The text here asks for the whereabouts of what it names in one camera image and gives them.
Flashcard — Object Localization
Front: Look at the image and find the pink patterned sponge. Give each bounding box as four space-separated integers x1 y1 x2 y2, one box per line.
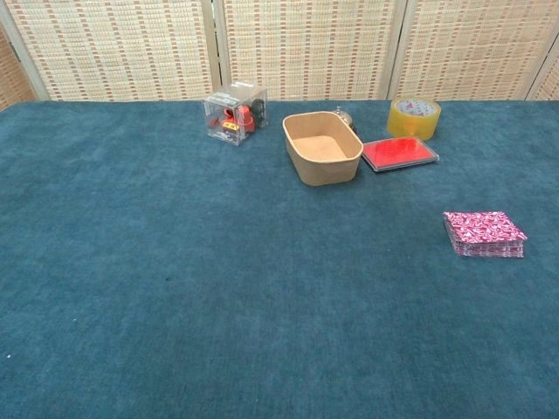
443 210 528 249
449 237 526 259

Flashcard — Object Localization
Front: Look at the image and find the brown cardboard tray box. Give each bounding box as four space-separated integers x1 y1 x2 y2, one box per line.
282 111 364 188

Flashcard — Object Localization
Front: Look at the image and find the blue table mat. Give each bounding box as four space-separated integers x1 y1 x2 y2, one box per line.
0 99 559 419

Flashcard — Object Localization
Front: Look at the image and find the red black toy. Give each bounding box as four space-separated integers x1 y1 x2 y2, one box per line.
209 99 266 134

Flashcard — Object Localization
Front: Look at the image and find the silver desk bell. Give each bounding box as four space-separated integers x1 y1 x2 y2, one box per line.
334 107 359 133

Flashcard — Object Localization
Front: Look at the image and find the clear plastic cube box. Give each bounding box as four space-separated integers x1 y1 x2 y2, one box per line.
203 81 268 146

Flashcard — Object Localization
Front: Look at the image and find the red ink pad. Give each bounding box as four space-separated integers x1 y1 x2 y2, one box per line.
361 136 439 174

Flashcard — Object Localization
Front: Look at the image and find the yellow tape roll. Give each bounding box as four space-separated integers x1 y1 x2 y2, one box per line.
386 96 442 141

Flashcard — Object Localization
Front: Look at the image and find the woven folding screen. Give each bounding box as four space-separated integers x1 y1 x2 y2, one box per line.
0 0 559 113

